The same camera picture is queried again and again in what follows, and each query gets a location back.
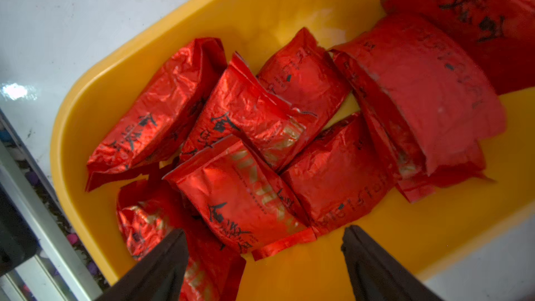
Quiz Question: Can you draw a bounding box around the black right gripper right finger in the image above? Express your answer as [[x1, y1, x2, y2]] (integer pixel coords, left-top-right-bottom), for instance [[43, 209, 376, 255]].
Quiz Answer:
[[341, 225, 441, 301]]

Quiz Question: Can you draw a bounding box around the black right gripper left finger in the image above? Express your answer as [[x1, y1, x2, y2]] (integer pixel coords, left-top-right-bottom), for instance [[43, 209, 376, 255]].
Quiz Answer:
[[98, 229, 189, 300]]

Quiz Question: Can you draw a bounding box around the yellow plastic storage box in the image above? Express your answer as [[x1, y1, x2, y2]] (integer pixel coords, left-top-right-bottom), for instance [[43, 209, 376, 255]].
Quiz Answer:
[[51, 0, 534, 300]]

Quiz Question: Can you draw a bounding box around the eleventh red tea bag packet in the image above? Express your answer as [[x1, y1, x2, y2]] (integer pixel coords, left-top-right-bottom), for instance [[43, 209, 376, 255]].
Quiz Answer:
[[116, 174, 246, 300]]

